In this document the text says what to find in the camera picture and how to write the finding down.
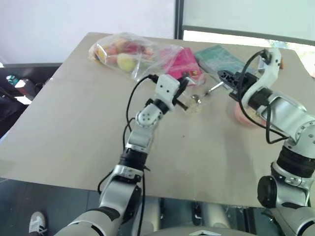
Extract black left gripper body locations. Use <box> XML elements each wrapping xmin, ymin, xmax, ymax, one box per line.
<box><xmin>172</xmin><ymin>78</ymin><xmax>187</xmax><ymax>106</ymax></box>

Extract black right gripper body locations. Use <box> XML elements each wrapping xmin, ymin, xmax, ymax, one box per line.
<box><xmin>228</xmin><ymin>72</ymin><xmax>258</xmax><ymax>100</ymax></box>

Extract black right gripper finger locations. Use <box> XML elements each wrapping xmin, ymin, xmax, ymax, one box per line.
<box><xmin>217</xmin><ymin>69</ymin><xmax>238</xmax><ymax>87</ymax></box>

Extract glass mug with oatmeal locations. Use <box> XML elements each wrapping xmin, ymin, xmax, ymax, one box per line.
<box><xmin>183</xmin><ymin>81</ymin><xmax>206</xmax><ymax>114</ymax></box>

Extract metal spoon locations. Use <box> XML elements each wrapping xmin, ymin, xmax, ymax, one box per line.
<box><xmin>191</xmin><ymin>82</ymin><xmax>224</xmax><ymax>105</ymax></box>

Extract pink bowl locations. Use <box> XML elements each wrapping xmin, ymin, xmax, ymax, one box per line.
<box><xmin>233</xmin><ymin>100</ymin><xmax>268</xmax><ymax>127</ymax></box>

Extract pink snack packet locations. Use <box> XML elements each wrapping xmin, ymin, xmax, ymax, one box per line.
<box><xmin>165</xmin><ymin>47</ymin><xmax>201</xmax><ymax>85</ymax></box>

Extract green patterned packet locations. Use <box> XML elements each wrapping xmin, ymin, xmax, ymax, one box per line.
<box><xmin>194</xmin><ymin>44</ymin><xmax>257</xmax><ymax>75</ymax></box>

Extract clear plastic fruit bag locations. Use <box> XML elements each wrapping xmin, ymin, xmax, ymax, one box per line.
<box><xmin>88</xmin><ymin>32</ymin><xmax>206</xmax><ymax>86</ymax></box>

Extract yellow-green apple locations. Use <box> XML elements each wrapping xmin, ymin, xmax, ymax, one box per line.
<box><xmin>117</xmin><ymin>53</ymin><xmax>136</xmax><ymax>72</ymax></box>

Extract silver robot torso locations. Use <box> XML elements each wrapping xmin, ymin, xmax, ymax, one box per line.
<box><xmin>151</xmin><ymin>226</ymin><xmax>250</xmax><ymax>236</ymax></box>

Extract bottle with teal cap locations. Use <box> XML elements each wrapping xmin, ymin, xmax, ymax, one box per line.
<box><xmin>5</xmin><ymin>74</ymin><xmax>33</xmax><ymax>99</ymax></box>

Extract dark side furniture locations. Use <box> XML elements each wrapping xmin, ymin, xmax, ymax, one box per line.
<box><xmin>0</xmin><ymin>62</ymin><xmax>63</xmax><ymax>139</ymax></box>

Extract white sneaker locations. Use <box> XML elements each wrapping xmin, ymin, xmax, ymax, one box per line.
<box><xmin>29</xmin><ymin>211</ymin><xmax>48</xmax><ymax>235</ymax></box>

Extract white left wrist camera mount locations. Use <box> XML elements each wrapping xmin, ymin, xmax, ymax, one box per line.
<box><xmin>155</xmin><ymin>74</ymin><xmax>181</xmax><ymax>109</ymax></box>

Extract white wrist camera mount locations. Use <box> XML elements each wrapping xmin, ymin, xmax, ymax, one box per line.
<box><xmin>155</xmin><ymin>74</ymin><xmax>181</xmax><ymax>109</ymax></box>
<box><xmin>242</xmin><ymin>47</ymin><xmax>283</xmax><ymax>104</ymax></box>

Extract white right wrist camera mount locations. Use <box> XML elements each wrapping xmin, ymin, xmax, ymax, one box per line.
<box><xmin>242</xmin><ymin>47</ymin><xmax>283</xmax><ymax>104</ymax></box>

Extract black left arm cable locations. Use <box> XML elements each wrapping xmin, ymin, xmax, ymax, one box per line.
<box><xmin>97</xmin><ymin>73</ymin><xmax>159</xmax><ymax>236</ymax></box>

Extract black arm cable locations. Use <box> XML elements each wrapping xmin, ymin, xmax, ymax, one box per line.
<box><xmin>237</xmin><ymin>49</ymin><xmax>290</xmax><ymax>145</ymax></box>
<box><xmin>97</xmin><ymin>73</ymin><xmax>159</xmax><ymax>236</ymax></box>

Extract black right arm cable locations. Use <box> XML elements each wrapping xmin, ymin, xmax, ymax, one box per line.
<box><xmin>237</xmin><ymin>49</ymin><xmax>290</xmax><ymax>145</ymax></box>

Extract grey window frame bar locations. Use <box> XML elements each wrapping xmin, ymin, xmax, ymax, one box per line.
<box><xmin>182</xmin><ymin>24</ymin><xmax>315</xmax><ymax>46</ymax></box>

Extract dark window post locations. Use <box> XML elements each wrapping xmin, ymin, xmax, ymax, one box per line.
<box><xmin>173</xmin><ymin>0</ymin><xmax>185</xmax><ymax>40</ymax></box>

